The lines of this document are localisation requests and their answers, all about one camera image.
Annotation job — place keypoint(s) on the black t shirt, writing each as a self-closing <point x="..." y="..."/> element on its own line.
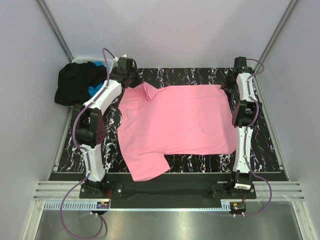
<point x="74" y="80"/>

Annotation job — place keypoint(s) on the blue t shirt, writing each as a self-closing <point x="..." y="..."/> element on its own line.
<point x="92" y="90"/>

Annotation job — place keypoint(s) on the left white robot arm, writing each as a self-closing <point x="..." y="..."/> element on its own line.
<point x="88" y="130"/>

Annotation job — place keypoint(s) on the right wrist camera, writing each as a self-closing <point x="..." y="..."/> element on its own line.
<point x="240" y="65"/>

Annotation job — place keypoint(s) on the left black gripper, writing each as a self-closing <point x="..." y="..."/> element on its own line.
<point x="138" y="80"/>

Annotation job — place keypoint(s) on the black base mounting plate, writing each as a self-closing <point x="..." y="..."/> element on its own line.
<point x="167" y="191"/>

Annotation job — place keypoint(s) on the right orange connector box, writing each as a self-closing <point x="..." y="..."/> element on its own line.
<point x="238" y="206"/>

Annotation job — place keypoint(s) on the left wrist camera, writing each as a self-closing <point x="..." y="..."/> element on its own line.
<point x="126" y="63"/>

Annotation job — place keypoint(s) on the pink t shirt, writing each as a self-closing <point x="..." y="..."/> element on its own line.
<point x="174" y="120"/>

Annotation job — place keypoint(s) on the white plastic laundry basket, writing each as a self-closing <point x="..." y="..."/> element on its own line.
<point x="96" y="60"/>

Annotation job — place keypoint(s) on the orange connector box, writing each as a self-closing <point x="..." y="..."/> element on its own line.
<point x="238" y="206"/>
<point x="103" y="205"/>

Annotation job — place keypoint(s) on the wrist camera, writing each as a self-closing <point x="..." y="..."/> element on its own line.
<point x="240" y="65"/>
<point x="126" y="63"/>

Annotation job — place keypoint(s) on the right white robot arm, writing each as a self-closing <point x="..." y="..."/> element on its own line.
<point x="244" y="118"/>

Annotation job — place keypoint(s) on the aluminium frame rail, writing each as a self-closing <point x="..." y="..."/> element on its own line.
<point x="66" y="195"/>

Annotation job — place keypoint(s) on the left orange connector box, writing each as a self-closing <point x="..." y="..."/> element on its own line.
<point x="103" y="205"/>

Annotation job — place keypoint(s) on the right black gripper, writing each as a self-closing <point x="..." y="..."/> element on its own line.
<point x="225" y="85"/>

